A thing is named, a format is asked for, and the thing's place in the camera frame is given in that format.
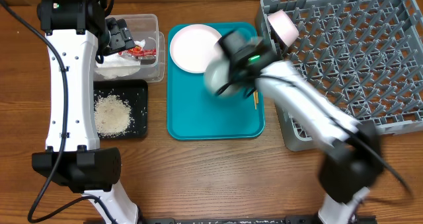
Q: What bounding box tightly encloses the white tissue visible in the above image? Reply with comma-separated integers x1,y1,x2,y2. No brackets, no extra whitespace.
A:
95,40,145,79

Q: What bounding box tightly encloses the large white plate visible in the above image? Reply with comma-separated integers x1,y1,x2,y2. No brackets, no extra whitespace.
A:
170,24,222,74

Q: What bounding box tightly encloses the white pink bowl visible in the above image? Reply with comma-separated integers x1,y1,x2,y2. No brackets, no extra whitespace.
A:
268,10,299,47

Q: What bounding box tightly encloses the clear plastic bin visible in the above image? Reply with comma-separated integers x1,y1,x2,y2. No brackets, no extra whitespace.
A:
94,14,166,83

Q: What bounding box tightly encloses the pile of rice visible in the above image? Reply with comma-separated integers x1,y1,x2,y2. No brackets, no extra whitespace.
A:
94,90,148,138

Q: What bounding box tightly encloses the black plastic tray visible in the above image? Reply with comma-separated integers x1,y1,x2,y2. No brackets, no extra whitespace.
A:
93,79,149,139

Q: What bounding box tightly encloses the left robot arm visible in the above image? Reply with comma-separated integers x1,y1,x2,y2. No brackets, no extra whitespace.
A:
32,0,141,223

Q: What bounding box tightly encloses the wooden chopstick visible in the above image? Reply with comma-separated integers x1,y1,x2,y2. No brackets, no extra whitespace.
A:
252,91,258,110

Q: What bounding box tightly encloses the teal plastic tray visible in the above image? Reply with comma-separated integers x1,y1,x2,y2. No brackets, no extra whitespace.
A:
167,21,266,141

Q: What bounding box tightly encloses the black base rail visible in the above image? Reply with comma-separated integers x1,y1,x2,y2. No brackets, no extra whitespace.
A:
138,215,377,224

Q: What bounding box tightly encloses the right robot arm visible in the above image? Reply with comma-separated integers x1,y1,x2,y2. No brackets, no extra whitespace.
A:
214,30,384,223

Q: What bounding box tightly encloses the grey bowl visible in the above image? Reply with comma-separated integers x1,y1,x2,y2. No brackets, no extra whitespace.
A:
204,57,229,95

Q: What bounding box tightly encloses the red snack wrapper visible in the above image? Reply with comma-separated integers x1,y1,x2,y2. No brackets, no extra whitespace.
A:
118,46,157,59

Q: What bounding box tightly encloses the grey dishwasher rack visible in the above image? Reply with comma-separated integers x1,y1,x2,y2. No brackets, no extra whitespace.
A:
256,0,422,134

